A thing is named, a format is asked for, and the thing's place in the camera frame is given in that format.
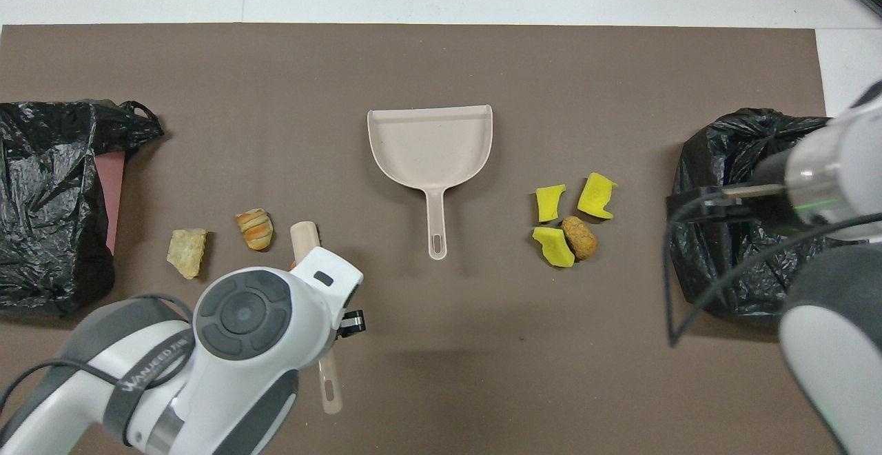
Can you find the brown paper table mat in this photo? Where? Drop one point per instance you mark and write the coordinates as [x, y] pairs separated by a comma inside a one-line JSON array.
[[441, 62]]

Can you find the pale pastry piece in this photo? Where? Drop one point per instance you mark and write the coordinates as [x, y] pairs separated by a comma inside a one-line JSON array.
[[186, 251]]

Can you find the beige hand brush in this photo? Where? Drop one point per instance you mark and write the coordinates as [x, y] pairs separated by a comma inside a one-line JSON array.
[[304, 238]]

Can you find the yellow green sponge piece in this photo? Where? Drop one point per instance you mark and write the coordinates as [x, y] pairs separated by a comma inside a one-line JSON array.
[[549, 203], [596, 196], [555, 248]]

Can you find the pink box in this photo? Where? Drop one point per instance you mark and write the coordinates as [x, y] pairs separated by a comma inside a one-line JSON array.
[[114, 193]]

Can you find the black plastic trash bag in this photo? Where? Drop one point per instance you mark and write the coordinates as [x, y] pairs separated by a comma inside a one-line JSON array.
[[48, 186], [716, 276]]

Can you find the orange striped croissant piece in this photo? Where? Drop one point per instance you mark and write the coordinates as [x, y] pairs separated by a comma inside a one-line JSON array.
[[255, 229]]

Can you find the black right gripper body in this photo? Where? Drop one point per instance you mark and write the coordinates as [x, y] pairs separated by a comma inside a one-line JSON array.
[[778, 214]]

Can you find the beige plastic dustpan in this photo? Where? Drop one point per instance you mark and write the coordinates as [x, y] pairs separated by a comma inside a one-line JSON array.
[[427, 145]]

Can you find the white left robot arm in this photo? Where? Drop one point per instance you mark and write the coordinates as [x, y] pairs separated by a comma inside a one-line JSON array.
[[241, 317]]

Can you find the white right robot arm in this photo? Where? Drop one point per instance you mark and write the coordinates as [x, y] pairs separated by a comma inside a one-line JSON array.
[[841, 345]]

